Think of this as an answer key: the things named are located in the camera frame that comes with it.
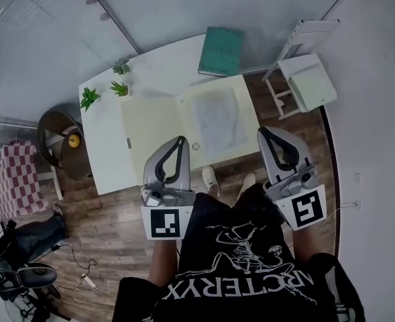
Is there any cream folder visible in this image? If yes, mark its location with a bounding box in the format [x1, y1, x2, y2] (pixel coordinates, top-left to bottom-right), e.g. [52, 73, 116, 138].
[119, 74, 262, 188]

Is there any person's black printed t-shirt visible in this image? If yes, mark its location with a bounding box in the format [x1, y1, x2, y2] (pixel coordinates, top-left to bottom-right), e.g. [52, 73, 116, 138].
[115, 182, 366, 322]

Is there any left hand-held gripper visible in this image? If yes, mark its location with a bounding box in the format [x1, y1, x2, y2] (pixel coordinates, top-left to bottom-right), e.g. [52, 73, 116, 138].
[139, 135, 196, 241]

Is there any small succulent potted plant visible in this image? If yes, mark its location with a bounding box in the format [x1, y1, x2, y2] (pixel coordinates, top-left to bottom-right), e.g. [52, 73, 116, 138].
[112, 57, 132, 77]

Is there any person's left shoe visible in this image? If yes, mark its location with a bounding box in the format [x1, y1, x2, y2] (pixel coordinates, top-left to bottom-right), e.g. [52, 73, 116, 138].
[201, 165, 221, 195]

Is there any person's right forearm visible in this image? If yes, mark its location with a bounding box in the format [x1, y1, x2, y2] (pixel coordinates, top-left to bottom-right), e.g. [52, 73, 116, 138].
[290, 227, 323, 266]

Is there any broad-leaf green potted plant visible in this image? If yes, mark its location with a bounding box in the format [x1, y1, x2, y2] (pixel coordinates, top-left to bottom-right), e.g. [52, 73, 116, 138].
[79, 87, 102, 113]

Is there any white power strip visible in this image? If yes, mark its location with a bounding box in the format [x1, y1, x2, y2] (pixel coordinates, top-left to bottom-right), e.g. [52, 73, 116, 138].
[80, 273, 97, 288]

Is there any black floor cable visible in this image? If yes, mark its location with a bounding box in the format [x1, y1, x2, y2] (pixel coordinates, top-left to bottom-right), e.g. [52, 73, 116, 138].
[53, 242, 98, 270]

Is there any green book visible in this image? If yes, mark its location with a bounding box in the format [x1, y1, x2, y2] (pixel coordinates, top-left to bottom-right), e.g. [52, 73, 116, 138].
[198, 26, 245, 78]

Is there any white A4 paper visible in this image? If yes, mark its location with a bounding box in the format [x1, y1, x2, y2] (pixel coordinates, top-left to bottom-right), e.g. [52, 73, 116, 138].
[189, 86, 249, 161]

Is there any person's left forearm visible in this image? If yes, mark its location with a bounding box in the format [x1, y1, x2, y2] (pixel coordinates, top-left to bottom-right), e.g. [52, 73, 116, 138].
[148, 237, 180, 286]

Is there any red white checkered cloth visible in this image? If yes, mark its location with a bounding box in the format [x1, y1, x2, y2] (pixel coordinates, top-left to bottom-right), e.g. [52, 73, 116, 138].
[0, 139, 50, 221]

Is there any spiky green potted plant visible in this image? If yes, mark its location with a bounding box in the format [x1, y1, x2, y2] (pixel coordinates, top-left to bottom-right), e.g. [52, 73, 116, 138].
[109, 80, 133, 98]

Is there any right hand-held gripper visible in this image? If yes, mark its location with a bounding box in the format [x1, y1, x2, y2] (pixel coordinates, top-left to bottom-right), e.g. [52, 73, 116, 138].
[257, 127, 328, 231]

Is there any white wooden chair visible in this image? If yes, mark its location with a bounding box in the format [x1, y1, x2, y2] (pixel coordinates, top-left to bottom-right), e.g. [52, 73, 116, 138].
[262, 18, 339, 121]

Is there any black office chair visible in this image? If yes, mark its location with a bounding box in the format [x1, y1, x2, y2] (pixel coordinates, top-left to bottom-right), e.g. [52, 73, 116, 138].
[0, 259, 58, 294]

